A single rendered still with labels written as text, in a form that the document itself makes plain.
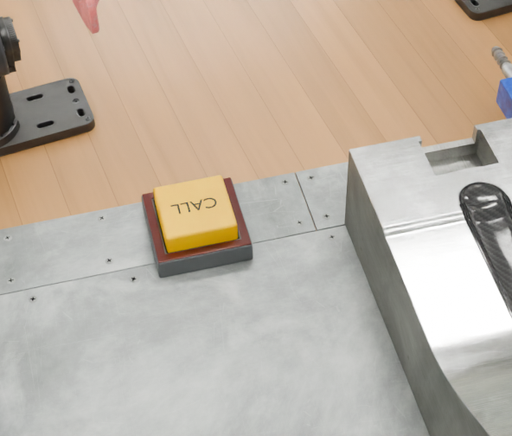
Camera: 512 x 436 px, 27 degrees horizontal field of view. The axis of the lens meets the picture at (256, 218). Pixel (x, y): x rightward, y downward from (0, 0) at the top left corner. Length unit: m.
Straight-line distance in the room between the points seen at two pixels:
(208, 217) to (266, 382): 0.15
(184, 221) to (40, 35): 0.34
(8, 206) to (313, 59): 0.34
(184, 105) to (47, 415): 0.35
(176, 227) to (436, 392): 0.26
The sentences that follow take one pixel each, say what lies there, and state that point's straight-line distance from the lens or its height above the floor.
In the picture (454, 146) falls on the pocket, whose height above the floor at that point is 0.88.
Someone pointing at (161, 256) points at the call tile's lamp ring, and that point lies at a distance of 0.89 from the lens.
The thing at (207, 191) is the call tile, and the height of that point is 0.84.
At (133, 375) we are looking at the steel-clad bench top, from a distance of 0.85.
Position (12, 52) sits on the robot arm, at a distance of 0.95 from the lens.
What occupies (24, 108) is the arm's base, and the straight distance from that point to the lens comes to 1.05.
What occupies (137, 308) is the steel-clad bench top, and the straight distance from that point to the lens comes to 0.89.
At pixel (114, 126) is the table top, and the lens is 1.03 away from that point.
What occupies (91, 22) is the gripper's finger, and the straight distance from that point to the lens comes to 0.50.
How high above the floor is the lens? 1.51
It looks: 49 degrees down
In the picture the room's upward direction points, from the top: 2 degrees counter-clockwise
